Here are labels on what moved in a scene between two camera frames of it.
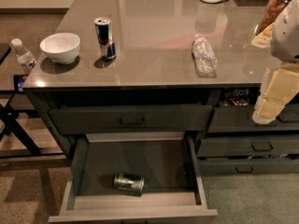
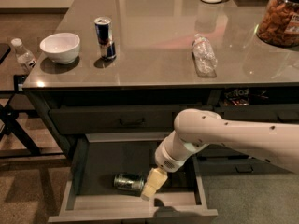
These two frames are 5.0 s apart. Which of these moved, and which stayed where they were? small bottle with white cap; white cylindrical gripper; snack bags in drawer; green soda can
Moved: white cylindrical gripper
Stayed: snack bags in drawer; green soda can; small bottle with white cap
